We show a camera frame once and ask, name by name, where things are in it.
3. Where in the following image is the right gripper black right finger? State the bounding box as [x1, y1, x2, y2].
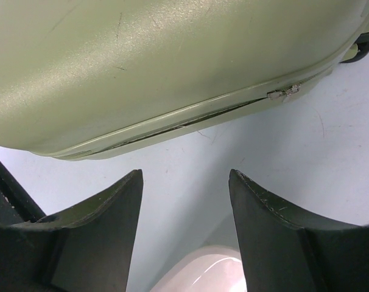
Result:
[229, 170, 369, 291]

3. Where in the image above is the white plastic tray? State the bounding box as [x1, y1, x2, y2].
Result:
[151, 245, 247, 292]

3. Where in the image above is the light blue table mat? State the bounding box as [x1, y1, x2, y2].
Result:
[0, 54, 369, 291]

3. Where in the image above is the green hard shell suitcase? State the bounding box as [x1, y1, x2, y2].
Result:
[0, 1, 369, 161]

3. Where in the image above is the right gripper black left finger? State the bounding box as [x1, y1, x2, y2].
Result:
[0, 170, 142, 291]

